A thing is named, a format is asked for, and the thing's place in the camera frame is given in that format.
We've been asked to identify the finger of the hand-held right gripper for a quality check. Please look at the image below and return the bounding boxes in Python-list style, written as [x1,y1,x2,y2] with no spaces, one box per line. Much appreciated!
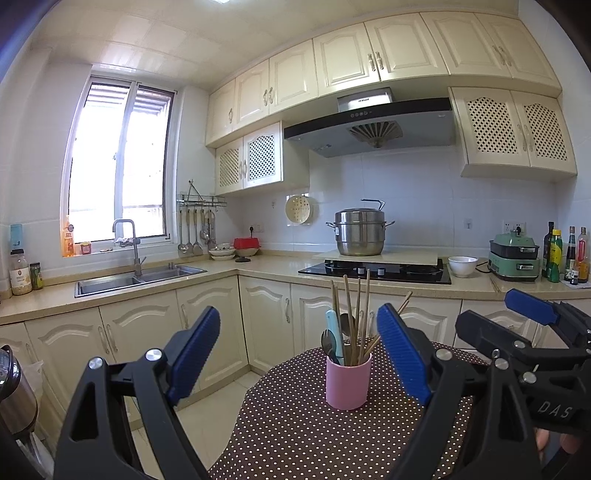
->
[504,288,591,354]
[455,310,591,384]

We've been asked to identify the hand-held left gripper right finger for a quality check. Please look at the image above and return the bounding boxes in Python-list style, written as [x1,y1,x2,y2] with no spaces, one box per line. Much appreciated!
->
[376,303,541,480]

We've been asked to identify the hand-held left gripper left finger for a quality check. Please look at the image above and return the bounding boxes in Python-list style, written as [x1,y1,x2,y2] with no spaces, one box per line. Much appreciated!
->
[53,305,221,480]

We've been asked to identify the group of wooden chopsticks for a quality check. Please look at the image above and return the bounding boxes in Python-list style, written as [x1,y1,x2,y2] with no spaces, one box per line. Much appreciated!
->
[330,269,413,365]

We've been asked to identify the pink cup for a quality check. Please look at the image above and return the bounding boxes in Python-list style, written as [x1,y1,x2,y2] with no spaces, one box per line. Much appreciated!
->
[326,353,373,411]

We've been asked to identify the silver spoon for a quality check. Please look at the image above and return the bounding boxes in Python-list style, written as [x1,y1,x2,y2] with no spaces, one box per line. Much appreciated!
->
[321,329,341,365]

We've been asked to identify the light blue knife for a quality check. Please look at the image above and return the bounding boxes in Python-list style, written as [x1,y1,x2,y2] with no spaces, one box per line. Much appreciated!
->
[325,309,345,365]

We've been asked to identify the person's right hand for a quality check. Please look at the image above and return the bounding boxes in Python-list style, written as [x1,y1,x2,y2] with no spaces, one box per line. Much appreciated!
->
[534,427,585,462]

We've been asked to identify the green electric cooker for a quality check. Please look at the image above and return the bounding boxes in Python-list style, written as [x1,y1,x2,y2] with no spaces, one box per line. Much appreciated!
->
[488,232,541,283]

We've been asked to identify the yellow green bottle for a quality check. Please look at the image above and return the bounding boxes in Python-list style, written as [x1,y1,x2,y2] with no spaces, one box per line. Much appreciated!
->
[548,229,564,283]

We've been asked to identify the cream lower cabinets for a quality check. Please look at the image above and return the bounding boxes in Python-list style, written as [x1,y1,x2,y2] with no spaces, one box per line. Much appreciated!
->
[0,274,591,416]

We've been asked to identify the dark green oil bottle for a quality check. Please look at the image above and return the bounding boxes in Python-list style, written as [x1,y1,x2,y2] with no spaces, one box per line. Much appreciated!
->
[542,222,556,278]

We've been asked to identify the dark sauce bottle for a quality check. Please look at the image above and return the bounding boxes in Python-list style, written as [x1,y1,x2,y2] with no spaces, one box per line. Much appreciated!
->
[566,226,578,278]

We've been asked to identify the white bowl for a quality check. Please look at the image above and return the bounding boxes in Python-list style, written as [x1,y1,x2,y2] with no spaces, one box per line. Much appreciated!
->
[448,256,479,278]

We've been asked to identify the black glass gas hob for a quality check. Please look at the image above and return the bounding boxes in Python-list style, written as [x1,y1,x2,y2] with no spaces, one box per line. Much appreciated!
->
[298,258,452,285]

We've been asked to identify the beige board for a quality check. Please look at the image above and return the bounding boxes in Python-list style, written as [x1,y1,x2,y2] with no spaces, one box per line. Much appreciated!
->
[312,250,439,266]

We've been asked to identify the steel spatula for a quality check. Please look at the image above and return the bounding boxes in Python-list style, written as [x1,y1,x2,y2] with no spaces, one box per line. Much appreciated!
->
[191,210,204,256]

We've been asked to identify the steel double sink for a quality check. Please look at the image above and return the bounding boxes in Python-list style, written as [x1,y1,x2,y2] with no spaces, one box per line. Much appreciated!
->
[74,263,208,298]

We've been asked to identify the beige kitchen countertop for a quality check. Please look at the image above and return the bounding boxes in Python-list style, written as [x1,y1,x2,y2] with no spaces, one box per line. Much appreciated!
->
[0,254,591,326]

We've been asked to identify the steel kitchen faucet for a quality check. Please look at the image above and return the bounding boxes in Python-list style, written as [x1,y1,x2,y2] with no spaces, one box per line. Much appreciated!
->
[112,219,147,278]

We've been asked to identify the steel steamer pot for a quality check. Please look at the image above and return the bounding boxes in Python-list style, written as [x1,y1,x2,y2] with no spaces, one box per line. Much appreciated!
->
[326,199,396,257]

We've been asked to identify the white plastic bag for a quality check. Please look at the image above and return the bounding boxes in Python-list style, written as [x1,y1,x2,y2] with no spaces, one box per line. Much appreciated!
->
[28,360,47,393]

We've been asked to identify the cream round perforated plate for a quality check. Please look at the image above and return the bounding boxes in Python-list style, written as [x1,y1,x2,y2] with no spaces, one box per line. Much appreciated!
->
[285,195,315,226]

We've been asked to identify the cream lattice door cabinet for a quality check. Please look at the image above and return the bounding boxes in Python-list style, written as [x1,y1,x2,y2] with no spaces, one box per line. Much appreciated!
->
[448,87,579,180]
[215,121,310,197]

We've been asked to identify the steel electric kettle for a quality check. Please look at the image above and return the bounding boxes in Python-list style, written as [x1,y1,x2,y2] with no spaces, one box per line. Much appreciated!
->
[0,344,40,441]

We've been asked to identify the jar with white lid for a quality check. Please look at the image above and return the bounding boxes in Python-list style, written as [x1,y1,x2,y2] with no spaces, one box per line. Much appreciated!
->
[9,248,34,296]

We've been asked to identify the grey range hood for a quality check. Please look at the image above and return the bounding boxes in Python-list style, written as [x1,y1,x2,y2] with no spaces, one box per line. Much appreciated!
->
[283,87,458,158]

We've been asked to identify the steel wall utensil rack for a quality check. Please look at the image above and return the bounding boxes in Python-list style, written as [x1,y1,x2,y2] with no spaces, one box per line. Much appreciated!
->
[177,180,228,210]

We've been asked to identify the white frame window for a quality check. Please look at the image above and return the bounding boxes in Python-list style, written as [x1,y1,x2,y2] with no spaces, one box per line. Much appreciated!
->
[60,76,178,257]

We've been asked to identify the cream upper wall cabinets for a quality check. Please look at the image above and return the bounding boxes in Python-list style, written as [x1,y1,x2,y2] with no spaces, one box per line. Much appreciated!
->
[204,10,563,148]

